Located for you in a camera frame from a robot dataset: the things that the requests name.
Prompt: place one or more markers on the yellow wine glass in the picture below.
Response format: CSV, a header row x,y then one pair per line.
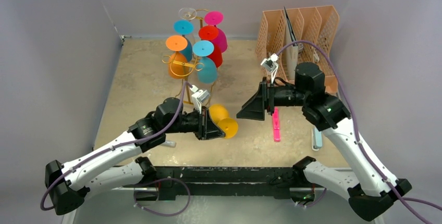
x,y
221,117

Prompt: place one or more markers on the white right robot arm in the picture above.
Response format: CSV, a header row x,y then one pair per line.
x,y
370,188

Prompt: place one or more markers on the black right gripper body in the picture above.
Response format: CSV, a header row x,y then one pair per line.
x,y
268,96

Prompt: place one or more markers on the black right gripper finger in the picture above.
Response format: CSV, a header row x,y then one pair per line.
x,y
278,81
255,107

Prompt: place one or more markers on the clear wine glass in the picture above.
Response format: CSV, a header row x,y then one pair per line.
x,y
187,13

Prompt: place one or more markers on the orange wine glass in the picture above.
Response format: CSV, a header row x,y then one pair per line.
x,y
176,69

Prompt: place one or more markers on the gold wire glass rack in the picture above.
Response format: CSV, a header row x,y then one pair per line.
x,y
190,77

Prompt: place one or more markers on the teal rear wine glass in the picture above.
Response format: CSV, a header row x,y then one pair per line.
x,y
185,28

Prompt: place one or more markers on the peach plastic file organizer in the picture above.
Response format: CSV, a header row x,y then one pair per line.
x,y
315,24

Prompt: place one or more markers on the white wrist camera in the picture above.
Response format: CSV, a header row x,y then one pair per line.
x,y
271,65
198,97

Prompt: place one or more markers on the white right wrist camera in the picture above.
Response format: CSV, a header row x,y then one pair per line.
x,y
271,65

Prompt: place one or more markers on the light blue wine glass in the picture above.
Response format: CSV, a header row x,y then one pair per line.
x,y
206,68

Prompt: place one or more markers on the red wine glass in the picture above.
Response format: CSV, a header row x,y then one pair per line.
x,y
210,33

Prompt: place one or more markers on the pink highlighter marker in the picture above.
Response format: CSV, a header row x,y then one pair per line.
x,y
276,125

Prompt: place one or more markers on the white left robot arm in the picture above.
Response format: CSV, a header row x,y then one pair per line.
x,y
68,184

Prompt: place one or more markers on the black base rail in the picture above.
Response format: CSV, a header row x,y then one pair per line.
x,y
277,182

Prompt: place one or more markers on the magenta wine glass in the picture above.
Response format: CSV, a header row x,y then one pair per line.
x,y
214,18

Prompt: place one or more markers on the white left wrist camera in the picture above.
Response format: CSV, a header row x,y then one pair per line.
x,y
198,97

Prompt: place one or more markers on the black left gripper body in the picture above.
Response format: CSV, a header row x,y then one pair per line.
x,y
189,123

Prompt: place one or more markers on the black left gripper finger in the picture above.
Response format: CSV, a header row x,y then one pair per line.
x,y
208,130
205,114

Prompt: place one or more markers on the light blue white eraser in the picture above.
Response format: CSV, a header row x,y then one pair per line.
x,y
316,139

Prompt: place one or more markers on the orange grey marker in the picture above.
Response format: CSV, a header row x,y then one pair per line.
x,y
169,143

